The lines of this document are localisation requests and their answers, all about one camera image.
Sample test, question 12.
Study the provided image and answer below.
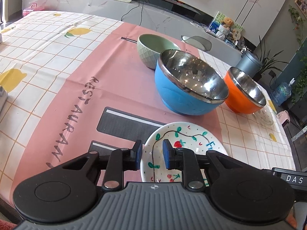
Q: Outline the white painted ceramic plate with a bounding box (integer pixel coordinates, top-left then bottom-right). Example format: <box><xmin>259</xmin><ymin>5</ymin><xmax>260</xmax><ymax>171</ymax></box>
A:
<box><xmin>140</xmin><ymin>122</ymin><xmax>227</xmax><ymax>183</ymax></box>

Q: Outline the blue steel bowl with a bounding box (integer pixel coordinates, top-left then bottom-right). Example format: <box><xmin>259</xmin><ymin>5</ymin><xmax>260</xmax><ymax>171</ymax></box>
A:
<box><xmin>154</xmin><ymin>49</ymin><xmax>229</xmax><ymax>116</ymax></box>

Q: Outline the orange steel bowl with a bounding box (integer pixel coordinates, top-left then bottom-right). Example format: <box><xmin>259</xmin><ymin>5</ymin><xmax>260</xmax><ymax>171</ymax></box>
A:
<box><xmin>224</xmin><ymin>67</ymin><xmax>266</xmax><ymax>114</ymax></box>

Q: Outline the green ceramic bowl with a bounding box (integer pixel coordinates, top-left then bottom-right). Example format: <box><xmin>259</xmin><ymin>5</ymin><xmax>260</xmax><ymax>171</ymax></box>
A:
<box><xmin>137</xmin><ymin>34</ymin><xmax>180</xmax><ymax>70</ymax></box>

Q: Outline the clear patterned glass plate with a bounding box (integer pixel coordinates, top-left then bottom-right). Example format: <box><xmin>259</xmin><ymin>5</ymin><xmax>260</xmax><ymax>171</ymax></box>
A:
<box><xmin>253</xmin><ymin>105</ymin><xmax>274</xmax><ymax>126</ymax></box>

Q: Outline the pink restaurant placemat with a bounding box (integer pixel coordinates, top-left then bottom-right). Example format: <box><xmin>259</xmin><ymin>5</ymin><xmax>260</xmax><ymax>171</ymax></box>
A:
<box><xmin>12</xmin><ymin>24</ymin><xmax>222</xmax><ymax>187</ymax></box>

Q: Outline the pink small heater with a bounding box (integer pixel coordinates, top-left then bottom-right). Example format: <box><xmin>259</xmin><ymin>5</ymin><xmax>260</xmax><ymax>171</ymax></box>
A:
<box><xmin>277</xmin><ymin>111</ymin><xmax>290</xmax><ymax>129</ymax></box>

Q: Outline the blue water jug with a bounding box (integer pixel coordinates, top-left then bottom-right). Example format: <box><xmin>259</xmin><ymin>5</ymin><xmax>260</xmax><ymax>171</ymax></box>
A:
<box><xmin>271</xmin><ymin>78</ymin><xmax>295</xmax><ymax>106</ymax></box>

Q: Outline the grey metal trash can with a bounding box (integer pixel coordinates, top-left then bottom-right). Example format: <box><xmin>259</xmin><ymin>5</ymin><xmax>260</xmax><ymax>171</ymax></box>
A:
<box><xmin>236</xmin><ymin>51</ymin><xmax>262</xmax><ymax>77</ymax></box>

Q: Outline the white rolling stool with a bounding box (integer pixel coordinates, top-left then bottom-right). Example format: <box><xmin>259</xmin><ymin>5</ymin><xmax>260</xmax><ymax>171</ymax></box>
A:
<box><xmin>181</xmin><ymin>35</ymin><xmax>212</xmax><ymax>51</ymax></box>

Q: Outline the green potted plant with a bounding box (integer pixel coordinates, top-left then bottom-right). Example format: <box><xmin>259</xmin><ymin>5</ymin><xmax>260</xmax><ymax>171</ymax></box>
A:
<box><xmin>253</xmin><ymin>36</ymin><xmax>288</xmax><ymax>82</ymax></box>

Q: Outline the green picture book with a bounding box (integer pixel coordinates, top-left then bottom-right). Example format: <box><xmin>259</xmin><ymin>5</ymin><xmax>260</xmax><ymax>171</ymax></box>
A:
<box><xmin>208</xmin><ymin>12</ymin><xmax>243</xmax><ymax>41</ymax></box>

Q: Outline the teddy bear toy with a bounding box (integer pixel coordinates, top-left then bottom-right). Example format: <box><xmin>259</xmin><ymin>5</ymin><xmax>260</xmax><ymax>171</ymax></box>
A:
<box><xmin>216</xmin><ymin>17</ymin><xmax>234</xmax><ymax>36</ymax></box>

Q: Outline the pink storage box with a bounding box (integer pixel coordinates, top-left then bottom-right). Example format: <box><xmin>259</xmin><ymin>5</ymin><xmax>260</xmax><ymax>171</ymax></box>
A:
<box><xmin>22</xmin><ymin>3</ymin><xmax>45</xmax><ymax>17</ymax></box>

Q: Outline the black power cable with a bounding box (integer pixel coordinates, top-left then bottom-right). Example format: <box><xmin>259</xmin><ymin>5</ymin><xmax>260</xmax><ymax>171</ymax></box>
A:
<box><xmin>120</xmin><ymin>0</ymin><xmax>147</xmax><ymax>27</ymax></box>

